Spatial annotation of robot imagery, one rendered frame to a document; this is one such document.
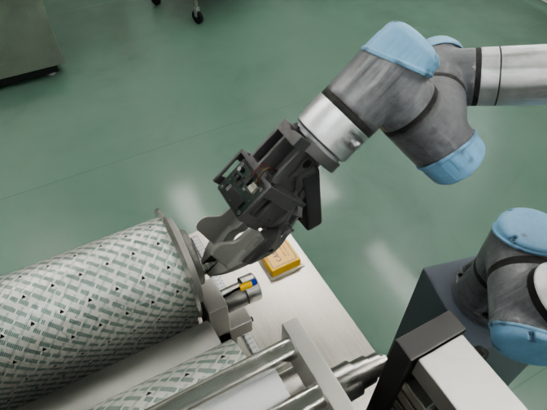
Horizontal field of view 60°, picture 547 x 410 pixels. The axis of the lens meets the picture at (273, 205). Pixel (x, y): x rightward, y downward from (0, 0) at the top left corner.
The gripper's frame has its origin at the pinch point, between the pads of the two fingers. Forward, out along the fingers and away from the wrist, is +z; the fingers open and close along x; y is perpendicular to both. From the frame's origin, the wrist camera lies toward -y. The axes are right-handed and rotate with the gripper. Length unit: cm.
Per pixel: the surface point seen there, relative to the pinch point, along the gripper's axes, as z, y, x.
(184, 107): 37, -131, -199
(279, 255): 5.6, -36.8, -17.1
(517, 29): -159, -293, -171
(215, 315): 5.0, -2.2, 4.0
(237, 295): 2.4, -5.2, 2.4
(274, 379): -8.9, 17.7, 23.4
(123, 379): 12.2, 8.8, 8.5
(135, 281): 4.1, 10.7, 1.8
